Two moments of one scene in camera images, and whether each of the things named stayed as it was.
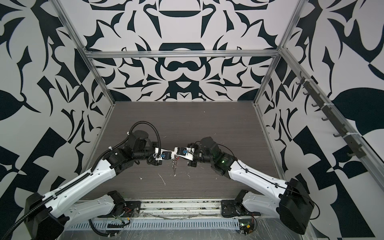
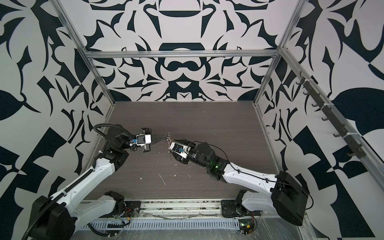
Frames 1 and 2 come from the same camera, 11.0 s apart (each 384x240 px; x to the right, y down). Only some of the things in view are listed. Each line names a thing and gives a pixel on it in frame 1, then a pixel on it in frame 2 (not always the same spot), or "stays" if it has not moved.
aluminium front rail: x=180 y=208 stays
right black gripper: x=193 y=164 -> x=181 y=159
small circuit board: x=246 y=226 stays
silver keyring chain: x=174 y=165 -> x=168 y=138
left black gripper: x=155 y=163 -> x=153 y=141
